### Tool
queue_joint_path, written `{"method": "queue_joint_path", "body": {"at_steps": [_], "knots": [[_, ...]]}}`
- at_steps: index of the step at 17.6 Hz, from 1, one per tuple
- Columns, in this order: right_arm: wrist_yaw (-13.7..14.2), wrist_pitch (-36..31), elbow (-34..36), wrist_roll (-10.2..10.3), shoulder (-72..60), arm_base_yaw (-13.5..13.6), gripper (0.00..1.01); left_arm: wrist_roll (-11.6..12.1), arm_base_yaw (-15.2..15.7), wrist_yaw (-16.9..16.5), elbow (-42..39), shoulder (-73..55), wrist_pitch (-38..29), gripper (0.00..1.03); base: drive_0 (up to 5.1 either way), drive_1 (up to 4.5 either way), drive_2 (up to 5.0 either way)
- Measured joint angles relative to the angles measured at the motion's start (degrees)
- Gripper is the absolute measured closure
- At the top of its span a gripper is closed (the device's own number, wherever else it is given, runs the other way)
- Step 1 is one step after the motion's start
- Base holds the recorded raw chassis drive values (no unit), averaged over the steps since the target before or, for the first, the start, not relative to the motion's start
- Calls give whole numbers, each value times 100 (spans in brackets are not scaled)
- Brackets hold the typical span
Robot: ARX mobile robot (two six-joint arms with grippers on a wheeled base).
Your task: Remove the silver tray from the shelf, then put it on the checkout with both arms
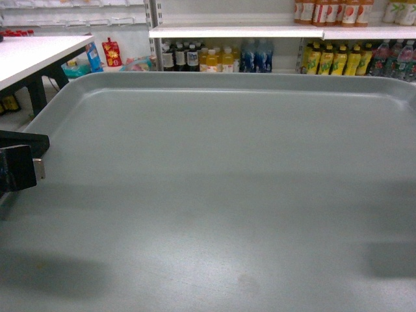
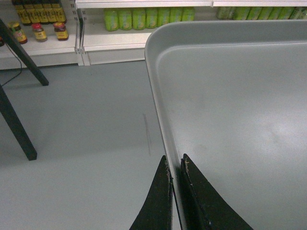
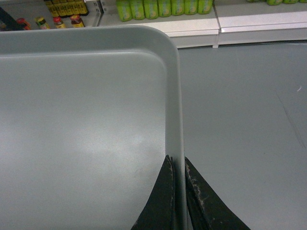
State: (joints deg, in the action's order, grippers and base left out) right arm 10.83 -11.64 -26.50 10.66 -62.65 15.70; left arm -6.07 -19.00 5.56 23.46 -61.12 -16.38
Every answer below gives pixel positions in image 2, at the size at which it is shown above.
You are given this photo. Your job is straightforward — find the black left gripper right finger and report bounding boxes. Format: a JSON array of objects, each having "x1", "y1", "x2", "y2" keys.
[{"x1": 181, "y1": 154, "x2": 252, "y2": 230}]

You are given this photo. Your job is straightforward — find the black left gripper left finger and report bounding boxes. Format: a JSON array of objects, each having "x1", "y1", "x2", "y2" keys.
[{"x1": 130, "y1": 155, "x2": 173, "y2": 230}]

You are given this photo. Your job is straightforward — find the grey rectangular serving tray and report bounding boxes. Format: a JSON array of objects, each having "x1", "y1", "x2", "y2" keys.
[{"x1": 145, "y1": 20, "x2": 307, "y2": 230}]

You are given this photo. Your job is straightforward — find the black table leg near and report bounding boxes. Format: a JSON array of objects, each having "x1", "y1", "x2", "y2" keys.
[{"x1": 0, "y1": 86, "x2": 37, "y2": 161}]

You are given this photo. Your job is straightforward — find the black table leg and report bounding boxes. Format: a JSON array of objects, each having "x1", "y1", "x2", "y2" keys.
[
  {"x1": 0, "y1": 86, "x2": 37, "y2": 161},
  {"x1": 0, "y1": 20, "x2": 49, "y2": 86}
]

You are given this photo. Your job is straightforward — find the red-lid sauce jar right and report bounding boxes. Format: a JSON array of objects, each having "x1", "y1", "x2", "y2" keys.
[{"x1": 53, "y1": 22, "x2": 69, "y2": 41}]

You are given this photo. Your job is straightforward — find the red-lid sauce jar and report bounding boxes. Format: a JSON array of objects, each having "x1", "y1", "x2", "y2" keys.
[
  {"x1": 31, "y1": 23, "x2": 47, "y2": 42},
  {"x1": 53, "y1": 22, "x2": 69, "y2": 41}
]

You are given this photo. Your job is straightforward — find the red-lid sauce jar left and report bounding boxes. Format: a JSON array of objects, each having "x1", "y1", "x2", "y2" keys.
[{"x1": 31, "y1": 23, "x2": 47, "y2": 42}]

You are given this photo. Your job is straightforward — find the black table leg far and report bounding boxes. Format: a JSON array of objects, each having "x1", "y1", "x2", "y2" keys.
[{"x1": 0, "y1": 20, "x2": 49, "y2": 86}]

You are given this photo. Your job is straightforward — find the black power cable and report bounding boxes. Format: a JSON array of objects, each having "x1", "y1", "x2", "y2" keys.
[{"x1": 0, "y1": 43, "x2": 24, "y2": 86}]

